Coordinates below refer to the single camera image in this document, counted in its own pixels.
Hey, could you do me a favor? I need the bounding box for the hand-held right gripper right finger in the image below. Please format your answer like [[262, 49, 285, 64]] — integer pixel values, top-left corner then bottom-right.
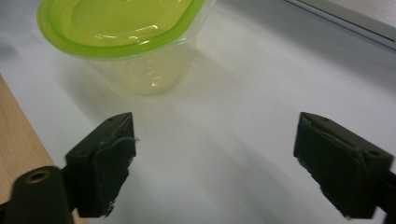
[[293, 112, 394, 219]]

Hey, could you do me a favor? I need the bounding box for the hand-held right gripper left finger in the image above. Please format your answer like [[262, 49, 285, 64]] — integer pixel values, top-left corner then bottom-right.
[[64, 112, 137, 218]]

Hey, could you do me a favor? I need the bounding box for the clear plastic container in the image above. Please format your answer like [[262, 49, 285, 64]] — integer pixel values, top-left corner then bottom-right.
[[85, 0, 218, 97]]

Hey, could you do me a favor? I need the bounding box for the green plastic lid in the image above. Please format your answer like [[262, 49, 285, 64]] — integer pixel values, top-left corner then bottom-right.
[[36, 0, 207, 60]]

